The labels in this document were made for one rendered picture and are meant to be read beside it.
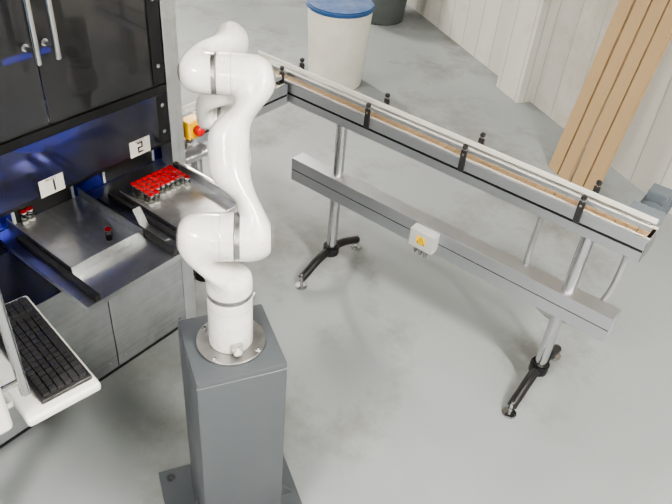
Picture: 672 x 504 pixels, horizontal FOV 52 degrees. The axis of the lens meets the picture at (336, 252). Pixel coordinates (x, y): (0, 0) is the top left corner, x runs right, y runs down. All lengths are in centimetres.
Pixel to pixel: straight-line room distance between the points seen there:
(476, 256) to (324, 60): 263
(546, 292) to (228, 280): 147
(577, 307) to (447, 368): 67
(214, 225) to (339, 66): 360
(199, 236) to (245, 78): 38
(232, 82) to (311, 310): 180
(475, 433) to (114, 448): 141
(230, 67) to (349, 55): 351
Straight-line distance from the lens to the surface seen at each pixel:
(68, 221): 241
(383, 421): 290
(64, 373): 198
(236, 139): 166
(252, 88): 167
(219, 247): 166
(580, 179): 455
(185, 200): 245
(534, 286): 284
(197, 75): 168
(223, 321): 182
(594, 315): 280
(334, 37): 507
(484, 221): 406
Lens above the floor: 227
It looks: 38 degrees down
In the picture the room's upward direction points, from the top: 6 degrees clockwise
